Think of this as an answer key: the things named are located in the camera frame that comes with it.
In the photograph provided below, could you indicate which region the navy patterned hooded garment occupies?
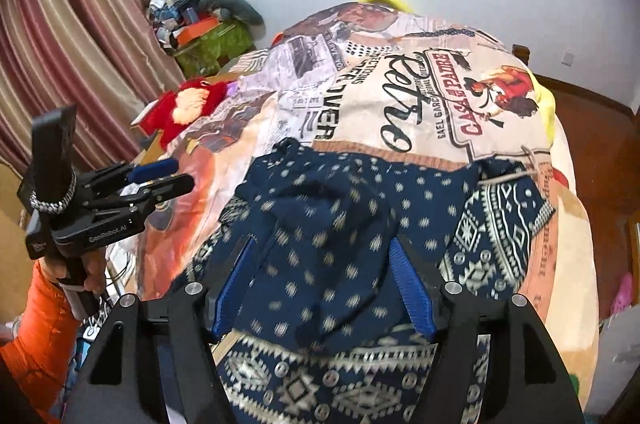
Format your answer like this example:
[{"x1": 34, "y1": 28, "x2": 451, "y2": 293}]
[{"x1": 165, "y1": 136, "x2": 556, "y2": 424}]

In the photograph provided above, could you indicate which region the pile of clothes and toys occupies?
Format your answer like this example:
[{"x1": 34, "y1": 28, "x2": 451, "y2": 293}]
[{"x1": 147, "y1": 0, "x2": 208, "y2": 49}]

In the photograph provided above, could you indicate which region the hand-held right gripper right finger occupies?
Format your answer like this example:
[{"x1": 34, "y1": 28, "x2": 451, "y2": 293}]
[{"x1": 389, "y1": 234, "x2": 586, "y2": 424}]

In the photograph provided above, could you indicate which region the grey neck pillow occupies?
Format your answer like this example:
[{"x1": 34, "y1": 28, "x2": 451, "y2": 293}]
[{"x1": 202, "y1": 0, "x2": 266, "y2": 35}]

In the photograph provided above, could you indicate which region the striped red curtain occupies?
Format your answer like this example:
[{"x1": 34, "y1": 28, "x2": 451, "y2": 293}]
[{"x1": 0, "y1": 0, "x2": 186, "y2": 177}]

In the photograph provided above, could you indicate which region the person's left forearm orange sleeve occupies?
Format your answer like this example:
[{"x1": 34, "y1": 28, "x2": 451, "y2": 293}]
[{"x1": 0, "y1": 261, "x2": 86, "y2": 424}]

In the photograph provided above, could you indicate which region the person's left hand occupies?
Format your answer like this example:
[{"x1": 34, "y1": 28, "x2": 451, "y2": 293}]
[{"x1": 42, "y1": 249, "x2": 108, "y2": 302}]

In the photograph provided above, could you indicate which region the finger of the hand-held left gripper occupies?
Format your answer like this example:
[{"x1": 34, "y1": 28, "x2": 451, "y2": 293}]
[
  {"x1": 127, "y1": 174, "x2": 196, "y2": 211},
  {"x1": 119, "y1": 158, "x2": 179, "y2": 185}
]

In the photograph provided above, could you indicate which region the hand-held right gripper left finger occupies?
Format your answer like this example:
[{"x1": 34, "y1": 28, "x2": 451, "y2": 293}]
[{"x1": 62, "y1": 236, "x2": 251, "y2": 424}]

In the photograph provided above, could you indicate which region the pink plastic item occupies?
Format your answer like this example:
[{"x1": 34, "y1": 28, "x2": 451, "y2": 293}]
[{"x1": 607, "y1": 271, "x2": 634, "y2": 312}]

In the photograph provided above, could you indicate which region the red plush toy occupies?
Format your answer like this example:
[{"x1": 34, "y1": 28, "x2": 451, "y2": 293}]
[{"x1": 141, "y1": 78, "x2": 228, "y2": 149}]

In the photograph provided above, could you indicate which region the printed blanket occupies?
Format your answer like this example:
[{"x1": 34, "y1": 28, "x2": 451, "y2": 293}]
[{"x1": 115, "y1": 1, "x2": 601, "y2": 405}]

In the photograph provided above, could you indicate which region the orange box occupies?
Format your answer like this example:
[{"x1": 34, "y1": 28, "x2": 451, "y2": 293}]
[{"x1": 176, "y1": 18, "x2": 221, "y2": 45}]

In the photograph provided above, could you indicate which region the green storage box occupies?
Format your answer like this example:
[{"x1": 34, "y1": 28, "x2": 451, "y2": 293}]
[{"x1": 172, "y1": 21, "x2": 253, "y2": 77}]

